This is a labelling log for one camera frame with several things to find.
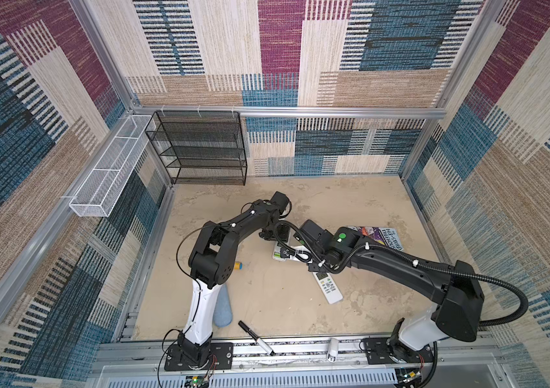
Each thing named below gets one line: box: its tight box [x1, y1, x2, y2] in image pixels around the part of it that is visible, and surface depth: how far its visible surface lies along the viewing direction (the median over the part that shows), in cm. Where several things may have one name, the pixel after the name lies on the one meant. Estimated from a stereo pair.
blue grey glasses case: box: [212, 283, 233, 328], surface depth 81 cm
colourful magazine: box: [346, 226, 404, 252], surface depth 100 cm
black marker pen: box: [237, 320, 275, 357], surface depth 77 cm
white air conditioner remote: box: [312, 271, 344, 305], surface depth 87 cm
